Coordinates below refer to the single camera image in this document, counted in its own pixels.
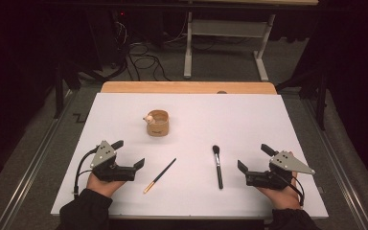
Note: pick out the black stand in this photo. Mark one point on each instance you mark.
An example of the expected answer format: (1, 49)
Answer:
(59, 89)
(322, 96)

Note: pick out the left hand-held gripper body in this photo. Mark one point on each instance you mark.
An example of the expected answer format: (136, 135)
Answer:
(108, 172)

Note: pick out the person's left hand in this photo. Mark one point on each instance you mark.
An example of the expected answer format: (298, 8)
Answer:
(103, 187)

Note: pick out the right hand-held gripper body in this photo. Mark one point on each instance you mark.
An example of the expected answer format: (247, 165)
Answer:
(268, 179)

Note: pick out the person's right hand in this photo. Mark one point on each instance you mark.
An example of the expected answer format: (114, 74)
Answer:
(284, 198)

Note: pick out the wooden table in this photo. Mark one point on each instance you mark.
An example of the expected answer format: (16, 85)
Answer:
(188, 87)

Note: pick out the white table cover sheet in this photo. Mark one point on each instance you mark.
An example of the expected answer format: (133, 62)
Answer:
(236, 127)

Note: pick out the white metal desk frame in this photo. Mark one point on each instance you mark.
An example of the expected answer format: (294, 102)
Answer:
(226, 28)

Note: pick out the thin black gold-ended brush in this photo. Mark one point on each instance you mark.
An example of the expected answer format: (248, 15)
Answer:
(159, 175)

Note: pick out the small wooden bowl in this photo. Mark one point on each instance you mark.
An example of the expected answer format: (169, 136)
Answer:
(158, 127)

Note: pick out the metal floor rail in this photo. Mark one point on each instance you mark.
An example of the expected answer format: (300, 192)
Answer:
(338, 166)
(28, 169)

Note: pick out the black makeup brush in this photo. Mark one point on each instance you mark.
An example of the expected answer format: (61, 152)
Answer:
(218, 172)

